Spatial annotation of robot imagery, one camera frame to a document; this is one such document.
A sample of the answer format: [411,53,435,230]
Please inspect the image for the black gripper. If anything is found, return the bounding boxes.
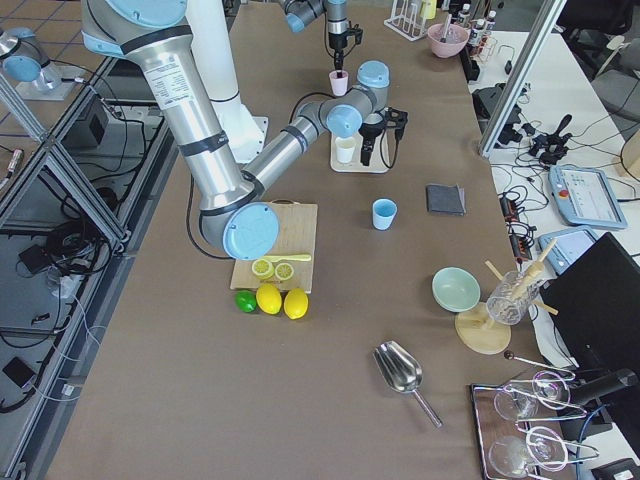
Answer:
[328,20,350,71]
[359,113,384,166]

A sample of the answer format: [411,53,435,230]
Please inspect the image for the cream plastic cup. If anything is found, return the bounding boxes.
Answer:
[335,137,356,164]

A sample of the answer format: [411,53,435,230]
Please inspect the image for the pink plastic cup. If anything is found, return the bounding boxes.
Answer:
[329,70,349,97]

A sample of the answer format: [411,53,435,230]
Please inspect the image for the blue plastic cup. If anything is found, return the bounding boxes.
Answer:
[372,198,398,231]

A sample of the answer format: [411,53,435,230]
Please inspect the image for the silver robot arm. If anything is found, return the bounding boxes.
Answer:
[81,1,389,260]
[278,0,351,70]

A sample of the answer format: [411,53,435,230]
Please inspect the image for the cream rabbit tray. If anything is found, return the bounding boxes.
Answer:
[330,133,392,174]

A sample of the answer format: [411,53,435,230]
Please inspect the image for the black mirror tray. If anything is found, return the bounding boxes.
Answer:
[470,377,600,479]

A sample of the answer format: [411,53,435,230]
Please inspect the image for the grey folded cloth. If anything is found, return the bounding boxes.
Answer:
[426,184,466,216]

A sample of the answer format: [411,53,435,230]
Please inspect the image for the yellow cup on rack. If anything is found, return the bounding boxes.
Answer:
[420,0,437,20]

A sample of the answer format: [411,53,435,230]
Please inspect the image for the wooden cutting board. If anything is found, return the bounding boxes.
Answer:
[230,202,318,294]

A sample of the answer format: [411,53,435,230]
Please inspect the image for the metal tongs in bowl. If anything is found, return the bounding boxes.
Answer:
[439,13,452,43]

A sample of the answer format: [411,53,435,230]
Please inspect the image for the pink bowl with ice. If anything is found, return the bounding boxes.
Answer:
[427,23,469,58]

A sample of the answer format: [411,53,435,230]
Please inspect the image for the yellow plastic knife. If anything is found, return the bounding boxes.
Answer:
[263,253,312,263]

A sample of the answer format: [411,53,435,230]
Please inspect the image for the lemon half slice lower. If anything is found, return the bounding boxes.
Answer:
[274,262,295,282]

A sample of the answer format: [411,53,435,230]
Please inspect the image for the lemon half slice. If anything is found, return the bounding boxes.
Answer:
[251,258,275,280]
[274,262,295,282]

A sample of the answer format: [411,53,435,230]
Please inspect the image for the lemon half slice upper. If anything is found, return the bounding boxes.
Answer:
[251,258,275,280]

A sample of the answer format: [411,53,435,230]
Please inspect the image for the green plastic bowl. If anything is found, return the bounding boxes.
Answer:
[432,267,481,313]

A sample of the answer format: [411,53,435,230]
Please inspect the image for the whole lemon outer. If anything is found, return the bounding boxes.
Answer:
[283,288,309,320]

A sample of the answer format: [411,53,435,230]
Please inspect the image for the whole lemon near lime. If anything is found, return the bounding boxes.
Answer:
[256,284,282,315]

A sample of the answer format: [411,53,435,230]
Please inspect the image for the green lime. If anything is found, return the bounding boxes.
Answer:
[234,290,258,313]

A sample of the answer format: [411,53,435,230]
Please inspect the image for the clear textured glass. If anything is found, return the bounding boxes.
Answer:
[486,271,542,325]

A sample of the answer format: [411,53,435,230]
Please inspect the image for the wooden cup stand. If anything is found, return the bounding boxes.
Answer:
[455,240,558,355]

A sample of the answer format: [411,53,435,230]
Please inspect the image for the blue teach pendant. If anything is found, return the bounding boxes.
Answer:
[538,225,598,274]
[548,165,628,230]

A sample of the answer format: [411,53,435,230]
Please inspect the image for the metal ice scoop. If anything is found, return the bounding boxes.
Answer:
[373,340,443,428]

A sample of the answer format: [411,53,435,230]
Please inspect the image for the black laptop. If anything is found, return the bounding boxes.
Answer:
[542,233,639,372]

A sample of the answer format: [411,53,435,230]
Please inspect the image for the wine glass upper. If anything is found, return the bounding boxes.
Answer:
[494,370,587,422]

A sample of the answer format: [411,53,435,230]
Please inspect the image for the wine glass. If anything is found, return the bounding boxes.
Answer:
[488,426,600,479]
[494,370,587,422]

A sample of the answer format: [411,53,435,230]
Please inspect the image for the wine glass lower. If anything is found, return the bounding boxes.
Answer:
[488,426,600,479]

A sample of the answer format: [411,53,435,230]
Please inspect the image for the white wire rack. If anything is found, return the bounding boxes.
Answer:
[384,0,431,41]

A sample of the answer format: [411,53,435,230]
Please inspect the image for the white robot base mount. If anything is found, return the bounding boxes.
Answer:
[186,0,269,164]

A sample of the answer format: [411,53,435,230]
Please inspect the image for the aluminium frame post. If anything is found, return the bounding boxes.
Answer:
[479,0,566,159]

